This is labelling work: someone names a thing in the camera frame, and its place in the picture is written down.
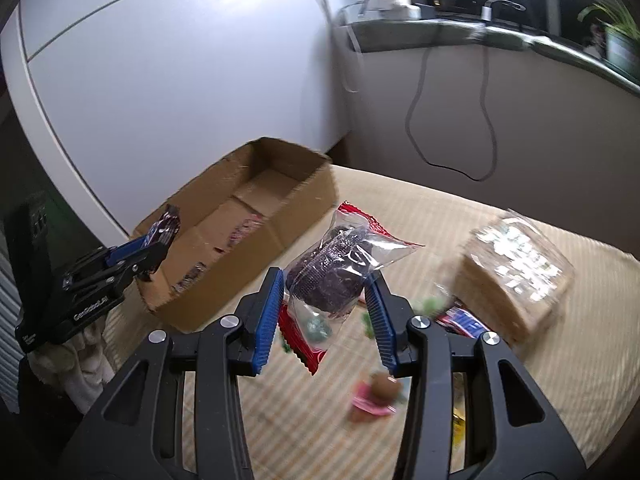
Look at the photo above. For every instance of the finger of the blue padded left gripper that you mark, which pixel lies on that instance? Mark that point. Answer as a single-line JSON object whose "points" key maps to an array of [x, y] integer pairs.
{"points": [[132, 251]]}

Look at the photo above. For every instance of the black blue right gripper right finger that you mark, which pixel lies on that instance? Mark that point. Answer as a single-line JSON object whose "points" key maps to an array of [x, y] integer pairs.
{"points": [[474, 412]]}

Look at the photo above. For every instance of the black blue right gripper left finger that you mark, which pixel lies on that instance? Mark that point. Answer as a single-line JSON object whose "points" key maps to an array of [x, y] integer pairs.
{"points": [[173, 409]]}

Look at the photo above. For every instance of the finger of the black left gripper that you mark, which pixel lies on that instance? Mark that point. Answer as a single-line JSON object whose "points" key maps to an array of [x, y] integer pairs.
{"points": [[144, 272]]}

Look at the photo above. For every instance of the red snack packet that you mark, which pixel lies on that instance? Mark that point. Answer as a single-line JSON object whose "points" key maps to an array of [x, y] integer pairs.
{"points": [[300, 339]]}

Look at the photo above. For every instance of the grey stone window ledge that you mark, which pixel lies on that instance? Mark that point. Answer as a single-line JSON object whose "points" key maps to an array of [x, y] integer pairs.
{"points": [[378, 36]]}

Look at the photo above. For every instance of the brown cardboard box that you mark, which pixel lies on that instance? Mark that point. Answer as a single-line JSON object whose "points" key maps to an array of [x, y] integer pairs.
{"points": [[236, 217]]}

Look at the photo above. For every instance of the Snickers chocolate bar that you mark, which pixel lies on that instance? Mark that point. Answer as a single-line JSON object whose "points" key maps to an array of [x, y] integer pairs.
{"points": [[461, 322]]}

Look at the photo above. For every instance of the dark candy bar wrapper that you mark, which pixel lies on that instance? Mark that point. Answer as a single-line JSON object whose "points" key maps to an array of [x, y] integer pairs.
{"points": [[165, 229]]}

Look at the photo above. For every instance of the white device on ledge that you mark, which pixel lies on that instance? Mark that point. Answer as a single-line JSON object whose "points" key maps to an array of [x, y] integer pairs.
{"points": [[395, 10]]}

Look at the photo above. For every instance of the potted green plant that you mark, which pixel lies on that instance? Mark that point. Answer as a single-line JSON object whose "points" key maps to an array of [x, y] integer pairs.
{"points": [[621, 35]]}

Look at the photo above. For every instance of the clear bag purple snack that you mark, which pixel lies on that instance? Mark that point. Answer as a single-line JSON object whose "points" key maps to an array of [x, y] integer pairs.
{"points": [[335, 269]]}

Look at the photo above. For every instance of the white cabinet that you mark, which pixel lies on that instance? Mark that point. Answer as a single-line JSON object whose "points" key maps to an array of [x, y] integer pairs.
{"points": [[124, 101]]}

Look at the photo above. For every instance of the pink wrapped round snack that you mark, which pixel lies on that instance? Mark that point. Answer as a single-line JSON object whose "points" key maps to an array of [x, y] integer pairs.
{"points": [[375, 398]]}

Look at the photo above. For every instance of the bagged sliced bread loaf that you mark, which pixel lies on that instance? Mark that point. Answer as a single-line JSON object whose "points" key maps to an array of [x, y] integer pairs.
{"points": [[513, 278]]}

